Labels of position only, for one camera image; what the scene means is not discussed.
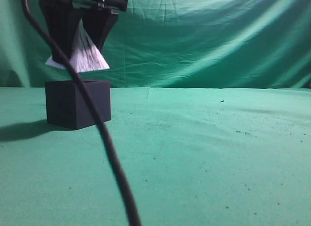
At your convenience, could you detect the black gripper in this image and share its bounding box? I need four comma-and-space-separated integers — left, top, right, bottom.
39, 0, 128, 59

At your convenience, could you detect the white square pyramid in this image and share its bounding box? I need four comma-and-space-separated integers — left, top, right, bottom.
57, 20, 110, 73

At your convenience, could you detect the dark purple cube block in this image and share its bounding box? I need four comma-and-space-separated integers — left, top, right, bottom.
45, 80, 111, 130

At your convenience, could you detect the green backdrop cloth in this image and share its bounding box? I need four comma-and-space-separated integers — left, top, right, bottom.
0, 0, 311, 89

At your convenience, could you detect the green table cloth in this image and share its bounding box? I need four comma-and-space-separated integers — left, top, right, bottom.
0, 87, 311, 226

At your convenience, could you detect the black cable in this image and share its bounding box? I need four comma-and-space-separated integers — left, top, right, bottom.
20, 0, 143, 226

